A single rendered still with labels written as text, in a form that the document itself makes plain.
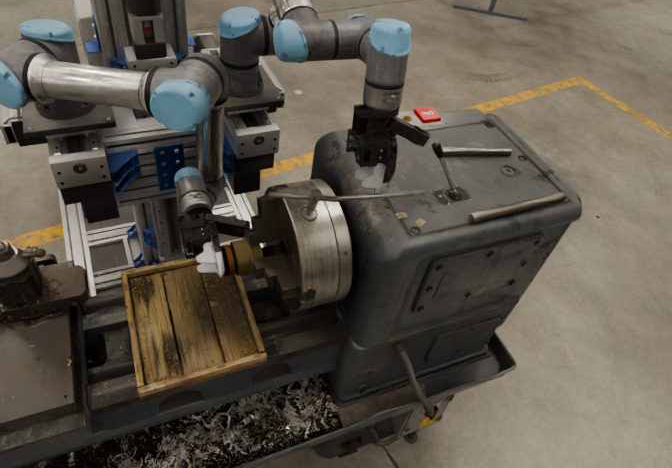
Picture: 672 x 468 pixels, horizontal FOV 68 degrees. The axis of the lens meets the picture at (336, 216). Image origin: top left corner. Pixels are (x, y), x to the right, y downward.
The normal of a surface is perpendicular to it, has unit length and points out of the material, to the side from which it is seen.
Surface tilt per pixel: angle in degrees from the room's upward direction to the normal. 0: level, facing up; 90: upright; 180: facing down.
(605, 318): 0
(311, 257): 51
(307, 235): 33
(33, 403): 0
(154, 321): 0
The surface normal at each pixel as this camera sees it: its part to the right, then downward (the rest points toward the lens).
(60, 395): 0.14, -0.70
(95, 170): 0.42, 0.68
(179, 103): -0.05, 0.69
